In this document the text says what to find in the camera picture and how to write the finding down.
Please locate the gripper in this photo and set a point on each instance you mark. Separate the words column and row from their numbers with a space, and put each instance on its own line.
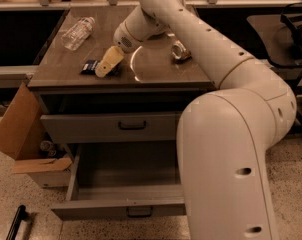
column 122, row 40

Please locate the dark blue rxbar wrapper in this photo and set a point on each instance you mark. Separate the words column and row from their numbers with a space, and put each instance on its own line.
column 90, row 66

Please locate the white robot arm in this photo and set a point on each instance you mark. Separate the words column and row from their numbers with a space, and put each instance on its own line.
column 222, row 136

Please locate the grey drawer cabinet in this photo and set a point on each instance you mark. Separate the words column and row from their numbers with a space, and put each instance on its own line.
column 97, row 94

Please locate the closed grey upper drawer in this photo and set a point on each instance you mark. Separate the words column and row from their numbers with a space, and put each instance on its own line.
column 97, row 128

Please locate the open grey lower drawer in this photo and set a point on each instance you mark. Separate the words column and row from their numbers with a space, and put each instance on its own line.
column 133, row 180

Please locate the clear plastic water bottle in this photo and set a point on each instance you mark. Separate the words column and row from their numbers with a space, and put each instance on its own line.
column 78, row 33

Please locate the brown cardboard box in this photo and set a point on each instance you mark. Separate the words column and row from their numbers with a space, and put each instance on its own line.
column 21, row 134

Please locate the black office chair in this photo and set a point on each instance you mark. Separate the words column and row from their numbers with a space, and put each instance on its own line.
column 281, row 35

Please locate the black pole on floor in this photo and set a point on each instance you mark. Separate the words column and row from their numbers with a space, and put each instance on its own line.
column 20, row 215

